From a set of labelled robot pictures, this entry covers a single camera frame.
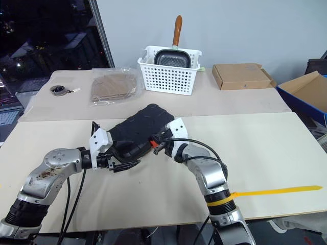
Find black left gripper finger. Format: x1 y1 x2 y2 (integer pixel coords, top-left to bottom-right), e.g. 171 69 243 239
115 160 141 169
113 166 134 174

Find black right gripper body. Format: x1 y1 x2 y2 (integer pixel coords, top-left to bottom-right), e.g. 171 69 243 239
158 128 175 156

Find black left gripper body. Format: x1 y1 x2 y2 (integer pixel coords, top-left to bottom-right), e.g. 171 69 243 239
97 151 118 174

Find black tool case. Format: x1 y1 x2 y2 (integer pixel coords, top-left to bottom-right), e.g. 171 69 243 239
106 103 176 161

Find white perforated plastic basket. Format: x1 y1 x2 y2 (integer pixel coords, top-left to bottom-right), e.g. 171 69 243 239
137 45 203 96

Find clear bag brown sheets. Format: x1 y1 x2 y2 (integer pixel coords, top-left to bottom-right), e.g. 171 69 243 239
88 66 144 108

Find flat brown cardboard box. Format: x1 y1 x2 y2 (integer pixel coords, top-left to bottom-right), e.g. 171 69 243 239
212 63 277 91

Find open grey laptop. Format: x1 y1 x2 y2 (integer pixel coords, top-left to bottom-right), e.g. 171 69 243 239
0 73 25 143

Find blue cardboard box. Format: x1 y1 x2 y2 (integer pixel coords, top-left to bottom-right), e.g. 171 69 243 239
276 70 327 121

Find grey white shoe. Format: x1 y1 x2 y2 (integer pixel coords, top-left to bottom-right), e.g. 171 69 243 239
270 215 327 234

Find black stacked items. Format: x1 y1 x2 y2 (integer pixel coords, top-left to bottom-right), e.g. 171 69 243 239
306 58 327 76

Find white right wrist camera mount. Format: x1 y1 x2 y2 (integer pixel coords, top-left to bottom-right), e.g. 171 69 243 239
166 117 189 159

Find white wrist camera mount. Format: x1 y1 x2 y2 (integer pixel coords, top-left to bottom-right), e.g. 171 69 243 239
166 117 189 159
88 127 114 169

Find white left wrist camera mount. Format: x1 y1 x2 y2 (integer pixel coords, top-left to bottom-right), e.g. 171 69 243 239
88 127 114 169

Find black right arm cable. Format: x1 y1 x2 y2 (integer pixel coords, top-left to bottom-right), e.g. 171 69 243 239
162 137 230 175

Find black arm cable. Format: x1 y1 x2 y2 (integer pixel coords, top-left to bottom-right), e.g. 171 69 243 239
162 137 230 175
60 169 87 239
57 175 72 244

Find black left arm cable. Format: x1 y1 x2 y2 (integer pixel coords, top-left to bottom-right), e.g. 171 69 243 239
60 169 87 239
57 175 72 244

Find square pan wooden handle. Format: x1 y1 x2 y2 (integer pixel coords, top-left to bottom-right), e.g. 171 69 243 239
153 15 191 68

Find grey window frame post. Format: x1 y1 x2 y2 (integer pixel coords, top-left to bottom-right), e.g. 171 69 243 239
89 0 115 70

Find yellow cable tie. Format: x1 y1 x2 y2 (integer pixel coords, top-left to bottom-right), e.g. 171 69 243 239
206 184 323 208

